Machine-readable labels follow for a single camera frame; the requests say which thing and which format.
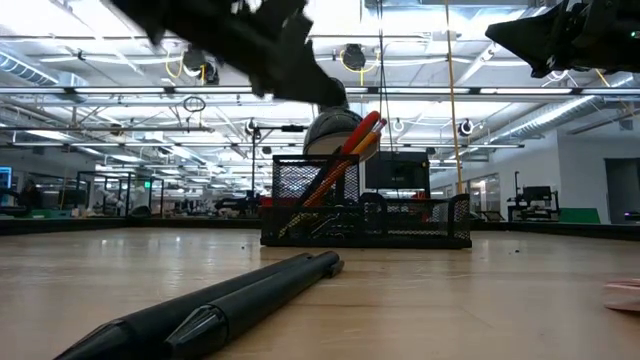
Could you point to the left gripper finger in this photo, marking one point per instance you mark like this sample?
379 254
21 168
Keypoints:
315 82

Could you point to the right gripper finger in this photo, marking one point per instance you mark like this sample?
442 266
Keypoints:
540 40

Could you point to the orange pencil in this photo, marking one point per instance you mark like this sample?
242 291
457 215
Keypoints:
367 142
332 182

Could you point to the black pen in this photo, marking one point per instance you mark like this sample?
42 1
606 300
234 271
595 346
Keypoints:
315 185
265 297
165 315

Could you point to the black mesh desk organizer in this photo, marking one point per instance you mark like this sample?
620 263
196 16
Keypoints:
400 227

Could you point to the pink sticky note pad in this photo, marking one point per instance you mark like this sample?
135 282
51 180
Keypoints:
622 296

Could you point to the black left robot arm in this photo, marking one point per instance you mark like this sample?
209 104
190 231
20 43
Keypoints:
165 17

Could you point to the black pole stand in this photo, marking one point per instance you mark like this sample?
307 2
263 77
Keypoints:
253 160

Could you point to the black background workstation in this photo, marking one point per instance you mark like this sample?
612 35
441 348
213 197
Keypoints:
535 195

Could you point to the green panel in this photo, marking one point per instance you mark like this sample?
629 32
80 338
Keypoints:
579 215

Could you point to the blue lit monitor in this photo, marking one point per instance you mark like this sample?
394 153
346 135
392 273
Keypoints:
5 177

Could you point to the black cage frame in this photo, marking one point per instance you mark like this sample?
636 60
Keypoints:
127 190

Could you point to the black aluminium table frame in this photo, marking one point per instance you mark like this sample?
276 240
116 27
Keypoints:
150 223

